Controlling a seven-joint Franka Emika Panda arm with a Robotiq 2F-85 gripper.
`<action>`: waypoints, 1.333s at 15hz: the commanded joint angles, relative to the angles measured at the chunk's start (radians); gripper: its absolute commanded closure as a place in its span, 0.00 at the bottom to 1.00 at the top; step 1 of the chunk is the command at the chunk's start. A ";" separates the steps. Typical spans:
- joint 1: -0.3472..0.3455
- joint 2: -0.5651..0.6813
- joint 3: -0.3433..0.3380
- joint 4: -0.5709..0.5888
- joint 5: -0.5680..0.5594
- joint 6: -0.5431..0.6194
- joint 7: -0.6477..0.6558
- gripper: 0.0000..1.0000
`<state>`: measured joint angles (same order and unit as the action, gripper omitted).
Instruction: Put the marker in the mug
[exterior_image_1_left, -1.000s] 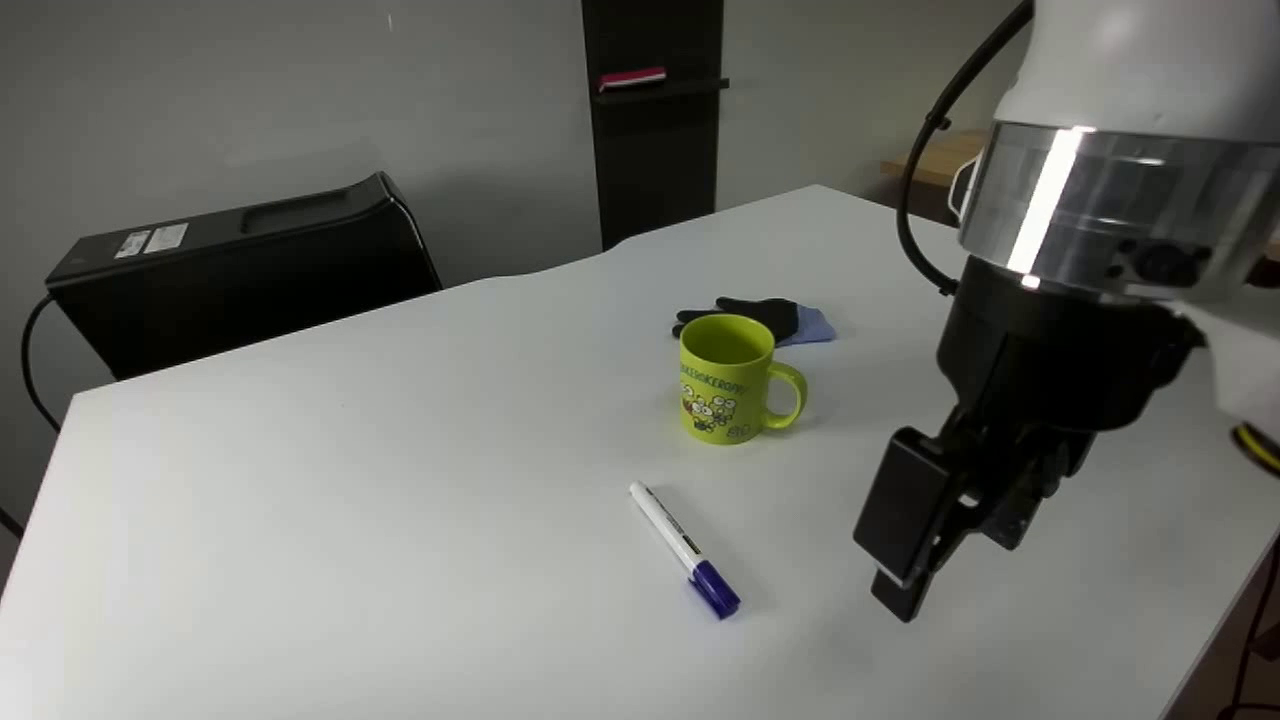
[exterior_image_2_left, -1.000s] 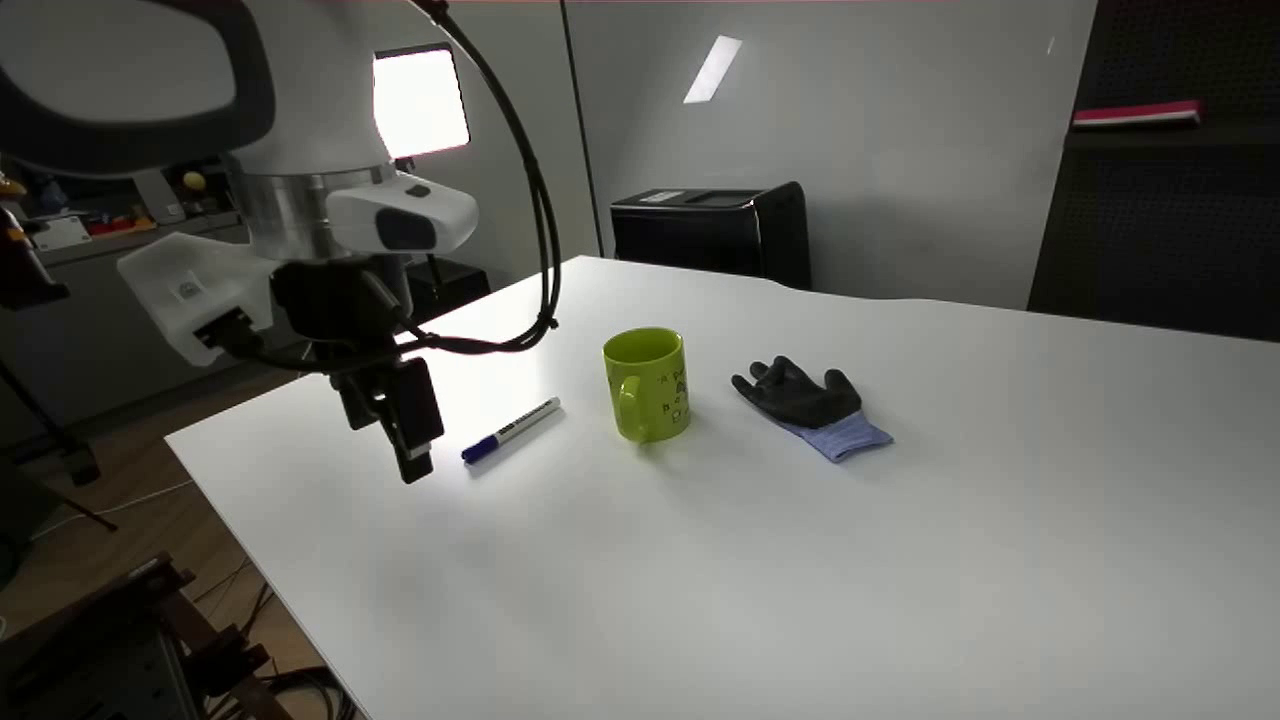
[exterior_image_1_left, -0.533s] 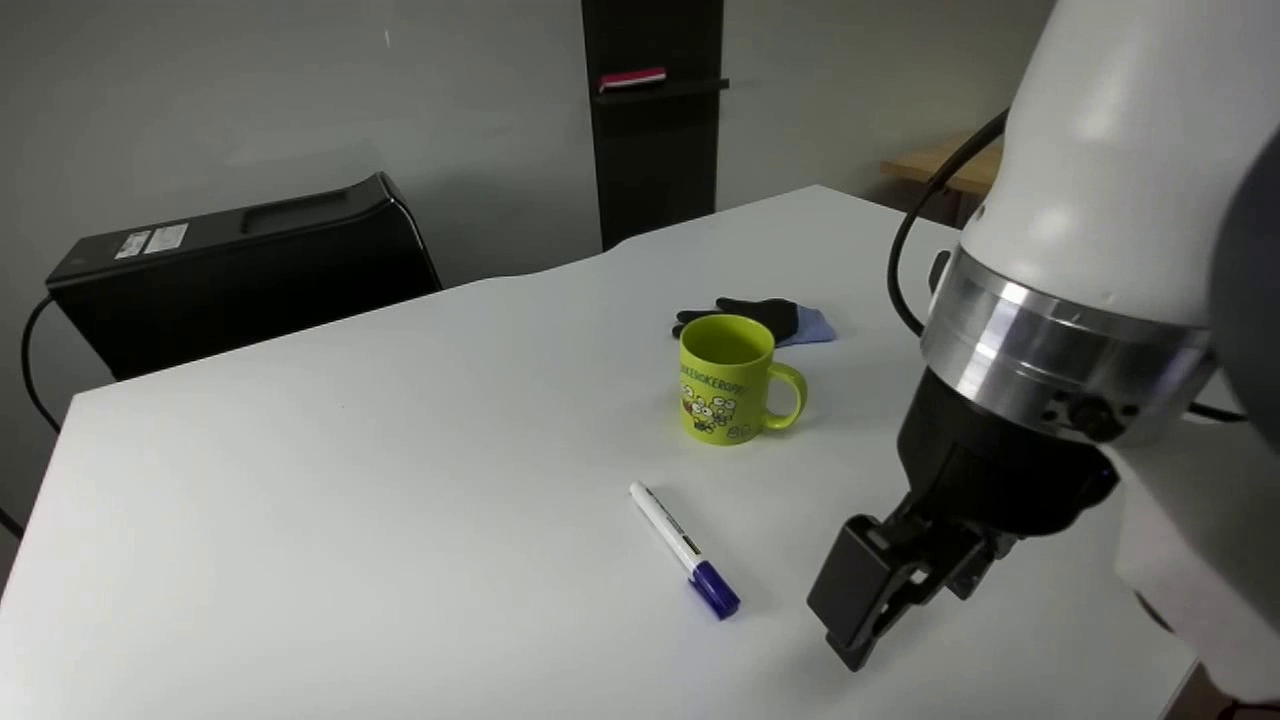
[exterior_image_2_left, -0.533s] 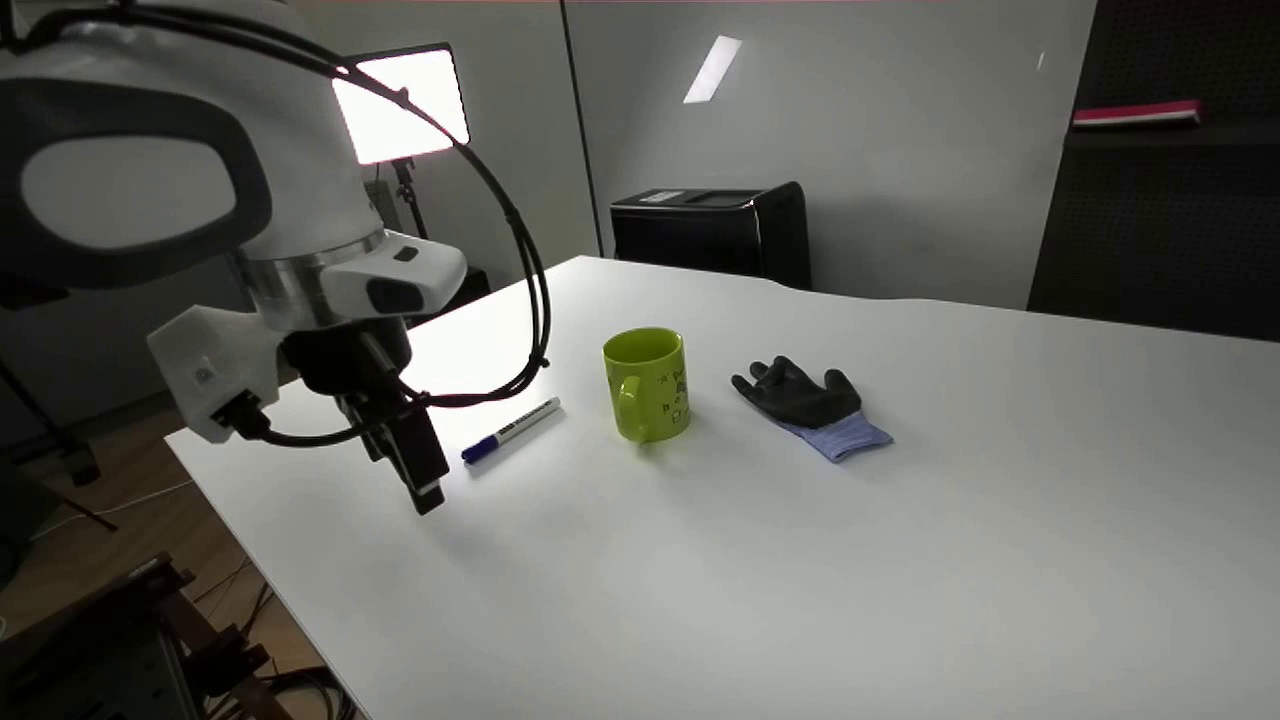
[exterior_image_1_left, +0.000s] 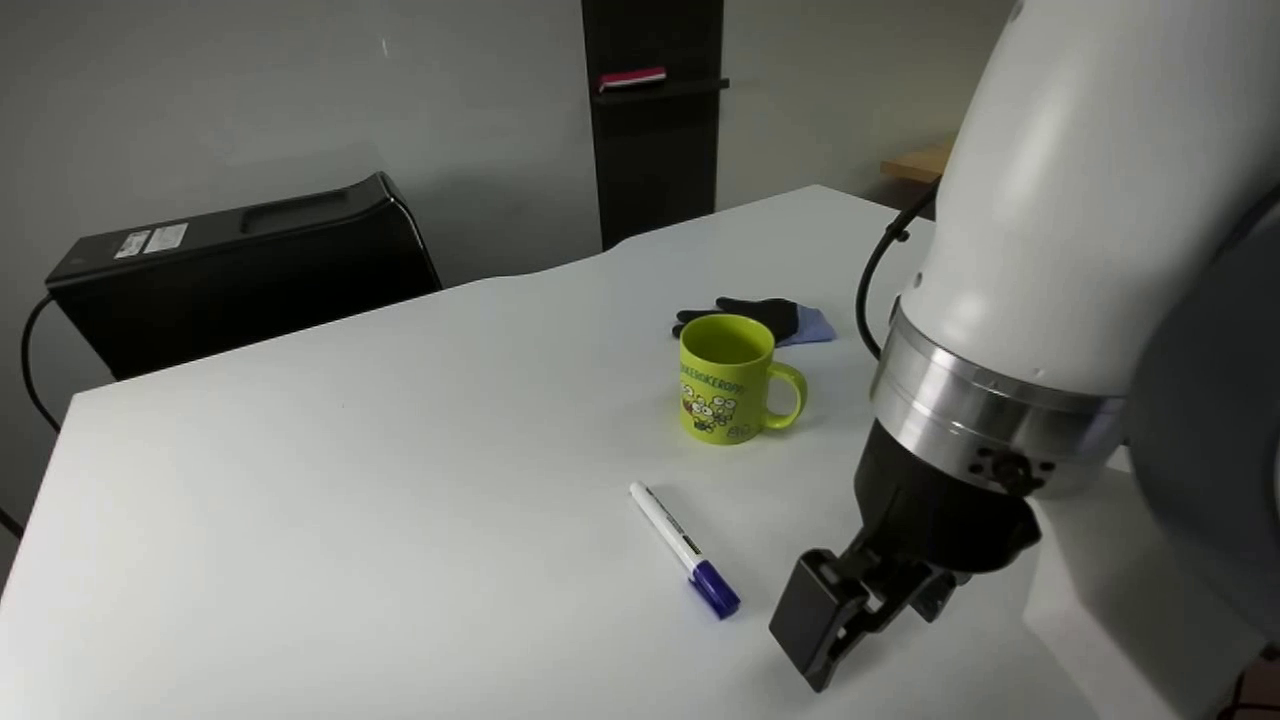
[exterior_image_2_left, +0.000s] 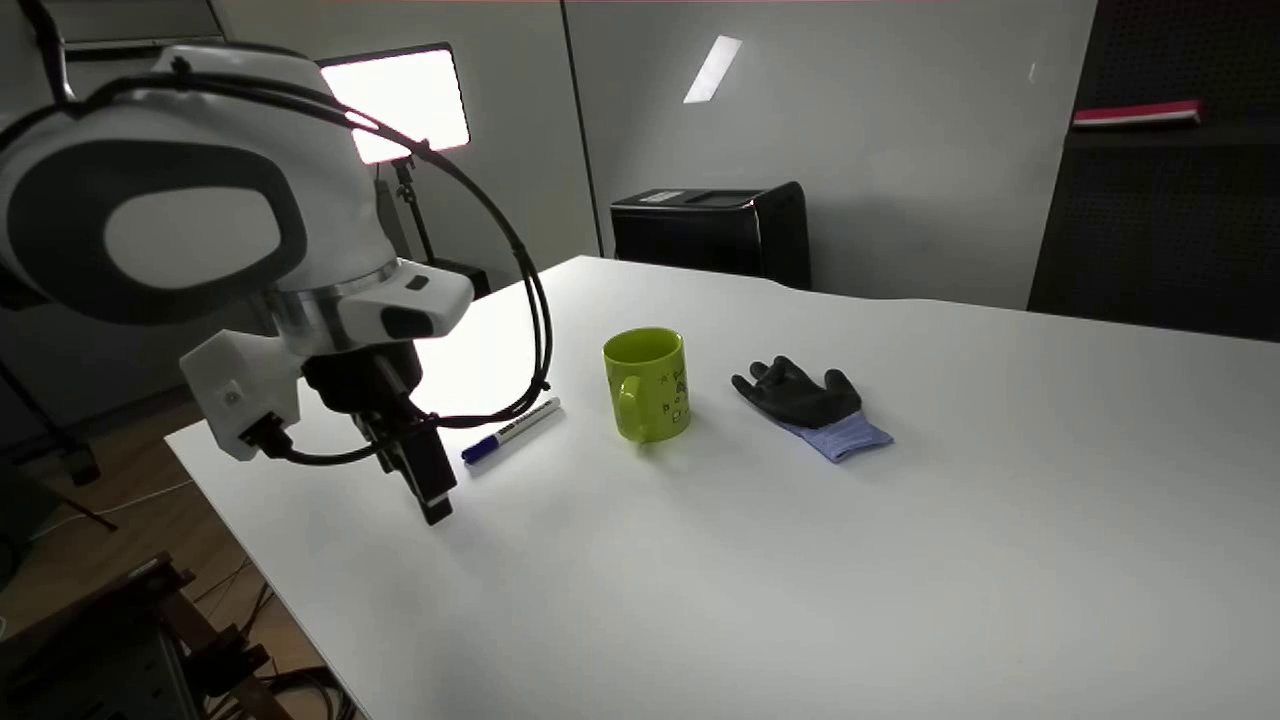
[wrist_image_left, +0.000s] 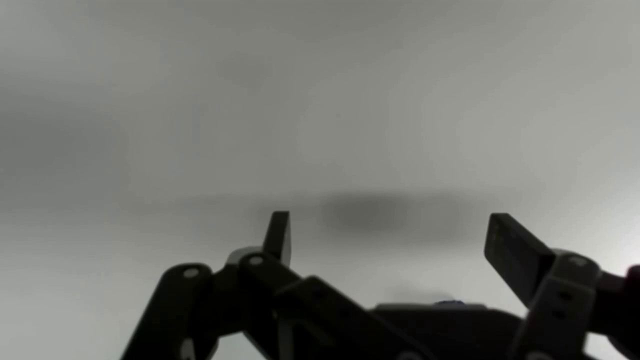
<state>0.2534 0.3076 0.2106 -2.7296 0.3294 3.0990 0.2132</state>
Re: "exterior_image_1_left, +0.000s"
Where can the wooden side table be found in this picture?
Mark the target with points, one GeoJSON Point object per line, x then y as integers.
{"type": "Point", "coordinates": [923, 168]}

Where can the lime green mug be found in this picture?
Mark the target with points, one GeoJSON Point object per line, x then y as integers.
{"type": "Point", "coordinates": [720, 384]}

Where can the pink flat item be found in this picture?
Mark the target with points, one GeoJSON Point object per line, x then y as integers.
{"type": "Point", "coordinates": [630, 77]}

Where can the blue capped white marker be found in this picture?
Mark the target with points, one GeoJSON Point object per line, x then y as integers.
{"type": "Point", "coordinates": [680, 548]}

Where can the black computer case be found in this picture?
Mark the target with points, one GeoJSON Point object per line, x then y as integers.
{"type": "Point", "coordinates": [240, 272]}

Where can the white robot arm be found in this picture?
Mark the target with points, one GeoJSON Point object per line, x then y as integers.
{"type": "Point", "coordinates": [1064, 202]}

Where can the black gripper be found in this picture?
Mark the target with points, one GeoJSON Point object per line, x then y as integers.
{"type": "Point", "coordinates": [943, 513]}

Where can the dark tall cabinet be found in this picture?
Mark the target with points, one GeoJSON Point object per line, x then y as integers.
{"type": "Point", "coordinates": [657, 132]}

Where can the black glove with purple cuff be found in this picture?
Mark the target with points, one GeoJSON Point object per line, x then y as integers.
{"type": "Point", "coordinates": [760, 316]}

